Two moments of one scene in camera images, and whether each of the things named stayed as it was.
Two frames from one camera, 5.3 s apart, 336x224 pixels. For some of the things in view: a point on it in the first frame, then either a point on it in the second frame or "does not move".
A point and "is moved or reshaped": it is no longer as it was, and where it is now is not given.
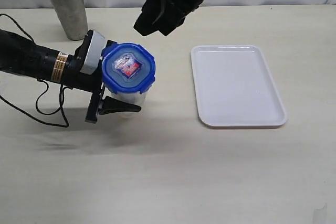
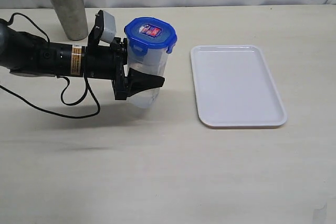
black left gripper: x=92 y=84 to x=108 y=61
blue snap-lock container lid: x=127 y=67 is moved or reshaped
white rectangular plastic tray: x=235 y=88 does not move
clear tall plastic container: x=137 y=99 is moved or reshaped
